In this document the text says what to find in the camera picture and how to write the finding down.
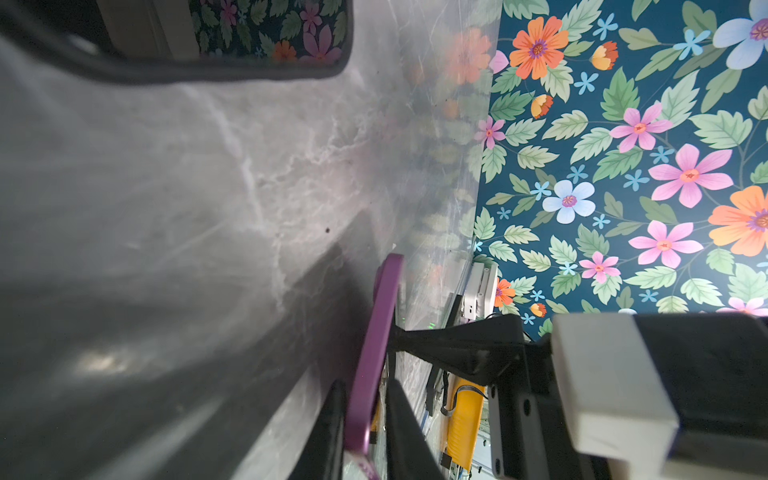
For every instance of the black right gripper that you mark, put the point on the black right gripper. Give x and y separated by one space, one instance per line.
529 435

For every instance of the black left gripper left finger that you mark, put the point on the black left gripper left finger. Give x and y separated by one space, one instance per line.
322 457

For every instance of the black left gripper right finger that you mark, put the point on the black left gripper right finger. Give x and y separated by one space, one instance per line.
408 455

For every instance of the black smartphone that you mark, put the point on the black smartphone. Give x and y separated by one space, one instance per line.
362 401
271 31

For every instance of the black phone case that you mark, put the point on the black phone case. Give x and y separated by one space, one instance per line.
71 35

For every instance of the white rectangular box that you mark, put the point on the white rectangular box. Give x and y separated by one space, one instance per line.
479 295

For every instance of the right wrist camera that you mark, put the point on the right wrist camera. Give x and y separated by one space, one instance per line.
665 396

